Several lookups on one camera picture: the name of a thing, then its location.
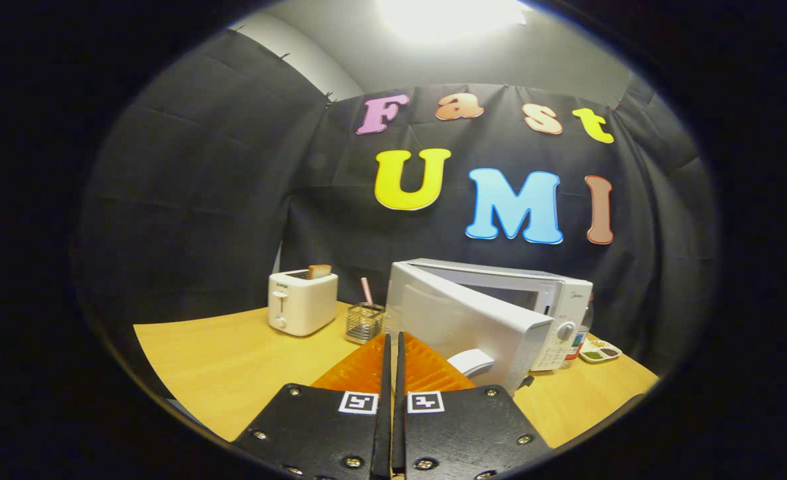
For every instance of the white toaster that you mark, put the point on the white toaster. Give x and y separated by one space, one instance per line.
303 303

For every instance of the white divided dish of beans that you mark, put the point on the white divided dish of beans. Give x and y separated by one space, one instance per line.
606 358

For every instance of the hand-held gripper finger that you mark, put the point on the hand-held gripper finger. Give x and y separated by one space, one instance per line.
400 440
385 440

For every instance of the brown toast slice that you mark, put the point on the brown toast slice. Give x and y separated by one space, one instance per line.
320 271

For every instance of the pink striped straw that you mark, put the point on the pink striped straw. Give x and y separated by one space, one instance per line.
366 291

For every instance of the large ceiling light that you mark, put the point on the large ceiling light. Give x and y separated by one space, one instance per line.
446 16

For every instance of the clear plastic water bottle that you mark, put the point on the clear plastic water bottle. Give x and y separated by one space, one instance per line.
580 340

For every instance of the white microwave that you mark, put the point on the white microwave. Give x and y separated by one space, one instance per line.
460 320

